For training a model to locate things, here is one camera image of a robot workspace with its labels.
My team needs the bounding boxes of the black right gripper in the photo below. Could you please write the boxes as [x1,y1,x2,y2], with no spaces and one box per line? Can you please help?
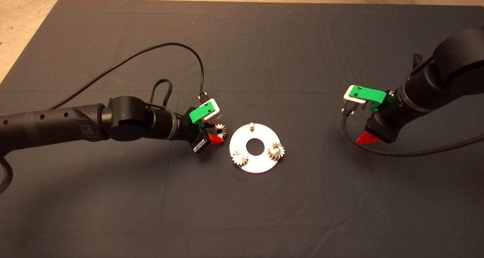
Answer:
[356,89,407,145]

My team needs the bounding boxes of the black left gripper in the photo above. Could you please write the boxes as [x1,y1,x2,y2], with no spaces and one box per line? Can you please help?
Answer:
[178,107,224,155]

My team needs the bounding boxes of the dark gear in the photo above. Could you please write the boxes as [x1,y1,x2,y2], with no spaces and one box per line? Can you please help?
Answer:
[267,142,285,161]

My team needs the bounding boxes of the round metal carrier plate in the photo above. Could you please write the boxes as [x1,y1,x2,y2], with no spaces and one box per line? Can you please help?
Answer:
[229,123,282,174]

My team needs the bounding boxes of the dark grey table cloth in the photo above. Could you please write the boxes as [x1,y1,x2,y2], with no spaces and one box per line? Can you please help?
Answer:
[0,0,484,258]

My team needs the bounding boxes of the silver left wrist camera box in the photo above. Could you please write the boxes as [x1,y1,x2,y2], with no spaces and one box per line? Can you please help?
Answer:
[202,98,223,121]

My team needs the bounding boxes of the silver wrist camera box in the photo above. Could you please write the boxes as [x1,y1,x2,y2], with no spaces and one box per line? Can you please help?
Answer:
[202,98,223,121]
[343,85,366,115]

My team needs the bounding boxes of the green left camera mount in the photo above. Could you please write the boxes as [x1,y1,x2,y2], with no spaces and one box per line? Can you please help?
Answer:
[189,102,217,128]

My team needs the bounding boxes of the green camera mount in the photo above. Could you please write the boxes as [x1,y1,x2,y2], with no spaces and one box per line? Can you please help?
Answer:
[349,86,387,113]
[189,102,217,128]

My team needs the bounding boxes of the green right camera mount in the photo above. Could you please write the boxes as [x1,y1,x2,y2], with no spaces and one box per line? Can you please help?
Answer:
[349,86,387,113]

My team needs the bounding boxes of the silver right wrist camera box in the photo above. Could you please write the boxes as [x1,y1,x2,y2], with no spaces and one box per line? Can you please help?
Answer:
[343,85,366,115]

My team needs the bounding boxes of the braided black left gripper cable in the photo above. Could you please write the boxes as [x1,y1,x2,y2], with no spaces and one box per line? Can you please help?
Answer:
[149,79,173,108]

